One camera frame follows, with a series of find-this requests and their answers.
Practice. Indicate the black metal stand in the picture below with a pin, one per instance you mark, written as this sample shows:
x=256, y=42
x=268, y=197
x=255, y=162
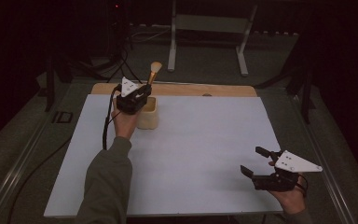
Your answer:
x=306, y=99
x=49, y=90

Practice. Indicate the person's left hand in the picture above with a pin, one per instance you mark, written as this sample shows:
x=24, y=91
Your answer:
x=125, y=123

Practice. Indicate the black tripod stand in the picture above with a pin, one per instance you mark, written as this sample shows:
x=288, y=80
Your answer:
x=126, y=63

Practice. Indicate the makeup brush with gold ferrule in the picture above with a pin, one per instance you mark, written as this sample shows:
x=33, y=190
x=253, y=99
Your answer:
x=156, y=66

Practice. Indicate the white metal stand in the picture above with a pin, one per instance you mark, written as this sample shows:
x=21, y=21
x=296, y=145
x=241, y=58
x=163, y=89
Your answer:
x=171, y=46

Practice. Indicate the beige square cup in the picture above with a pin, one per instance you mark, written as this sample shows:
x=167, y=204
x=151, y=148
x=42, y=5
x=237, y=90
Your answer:
x=149, y=119

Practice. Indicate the person's right hand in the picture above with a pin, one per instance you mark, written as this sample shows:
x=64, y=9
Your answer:
x=290, y=200

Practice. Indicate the metal floor rail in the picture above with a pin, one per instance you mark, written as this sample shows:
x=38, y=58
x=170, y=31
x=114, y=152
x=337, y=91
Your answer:
x=323, y=140
x=15, y=168

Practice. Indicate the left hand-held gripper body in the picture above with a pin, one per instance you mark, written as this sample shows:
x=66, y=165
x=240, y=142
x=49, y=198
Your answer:
x=132, y=101

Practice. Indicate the white table cover sheet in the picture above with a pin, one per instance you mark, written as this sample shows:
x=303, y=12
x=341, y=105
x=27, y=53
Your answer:
x=199, y=140

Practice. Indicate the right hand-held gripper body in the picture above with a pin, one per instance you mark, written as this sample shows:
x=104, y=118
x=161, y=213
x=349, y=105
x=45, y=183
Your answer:
x=279, y=180

